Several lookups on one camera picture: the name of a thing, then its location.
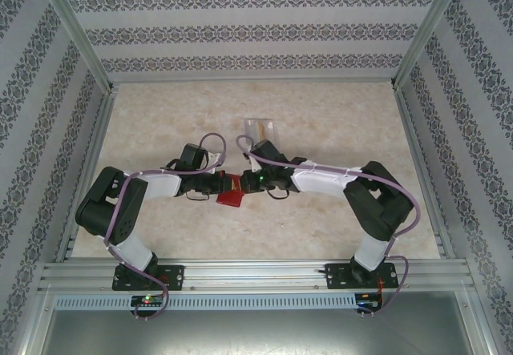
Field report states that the red card holder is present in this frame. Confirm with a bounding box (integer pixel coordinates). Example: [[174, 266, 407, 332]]
[[215, 172, 247, 208]]

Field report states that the clear plastic card case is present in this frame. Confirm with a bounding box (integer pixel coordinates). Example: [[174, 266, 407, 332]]
[[243, 116, 280, 147]]

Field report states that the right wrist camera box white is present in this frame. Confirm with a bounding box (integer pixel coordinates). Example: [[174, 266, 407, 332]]
[[242, 150, 261, 171]]

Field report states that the aluminium mounting rail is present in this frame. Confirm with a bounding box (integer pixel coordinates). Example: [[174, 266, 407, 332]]
[[38, 257, 474, 292]]

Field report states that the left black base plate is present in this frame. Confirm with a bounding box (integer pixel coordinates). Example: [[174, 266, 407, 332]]
[[111, 264, 186, 292]]

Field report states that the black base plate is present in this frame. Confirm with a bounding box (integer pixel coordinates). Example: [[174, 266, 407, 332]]
[[325, 262, 400, 291], [111, 264, 186, 292]]

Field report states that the aluminium table edge rail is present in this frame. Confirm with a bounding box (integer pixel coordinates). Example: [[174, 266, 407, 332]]
[[394, 84, 457, 260], [110, 77, 398, 86], [54, 84, 119, 264]]

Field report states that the grey slotted cable duct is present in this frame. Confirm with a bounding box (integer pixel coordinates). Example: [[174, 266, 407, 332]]
[[54, 293, 357, 311]]

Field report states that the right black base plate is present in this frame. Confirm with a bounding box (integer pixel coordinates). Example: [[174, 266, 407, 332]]
[[325, 262, 400, 291]]

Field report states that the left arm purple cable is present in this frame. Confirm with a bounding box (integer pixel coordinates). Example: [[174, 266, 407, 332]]
[[103, 132, 229, 321]]

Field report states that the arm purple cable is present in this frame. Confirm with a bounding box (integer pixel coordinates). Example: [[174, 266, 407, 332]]
[[103, 132, 229, 321], [236, 133, 422, 316]]

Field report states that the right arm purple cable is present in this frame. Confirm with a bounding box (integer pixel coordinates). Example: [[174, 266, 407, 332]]
[[236, 133, 422, 316]]

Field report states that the aluminium frame post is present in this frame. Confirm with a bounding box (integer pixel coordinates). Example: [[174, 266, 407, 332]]
[[30, 0, 119, 94], [390, 0, 469, 91]]

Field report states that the aluminium frame leg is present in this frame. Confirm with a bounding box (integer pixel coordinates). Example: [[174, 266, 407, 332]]
[[10, 284, 57, 355], [456, 288, 507, 355]]

